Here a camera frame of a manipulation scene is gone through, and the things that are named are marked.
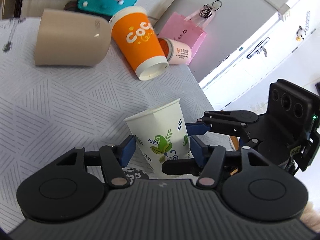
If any small pink white cup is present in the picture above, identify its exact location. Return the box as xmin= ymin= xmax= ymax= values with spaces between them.
xmin=158 ymin=38 xmax=191 ymax=65

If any beige cylindrical cup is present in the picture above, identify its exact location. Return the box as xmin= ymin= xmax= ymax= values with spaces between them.
xmin=34 ymin=9 xmax=111 ymax=66

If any pink paper gift bag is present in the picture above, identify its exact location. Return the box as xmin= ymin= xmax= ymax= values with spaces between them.
xmin=158 ymin=9 xmax=215 ymax=63

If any white paper cup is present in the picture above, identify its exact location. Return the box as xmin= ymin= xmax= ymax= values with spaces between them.
xmin=124 ymin=99 xmax=191 ymax=179

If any orange coco paper cup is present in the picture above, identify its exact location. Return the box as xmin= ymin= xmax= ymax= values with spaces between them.
xmin=109 ymin=6 xmax=169 ymax=81

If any black keyring on hook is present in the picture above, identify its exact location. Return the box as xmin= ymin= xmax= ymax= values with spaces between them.
xmin=199 ymin=0 xmax=222 ymax=19

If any black suitcase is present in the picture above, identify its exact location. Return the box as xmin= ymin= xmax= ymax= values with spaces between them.
xmin=64 ymin=1 xmax=81 ymax=12

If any white patterned tablecloth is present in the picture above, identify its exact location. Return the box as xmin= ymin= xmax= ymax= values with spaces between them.
xmin=0 ymin=16 xmax=241 ymax=234

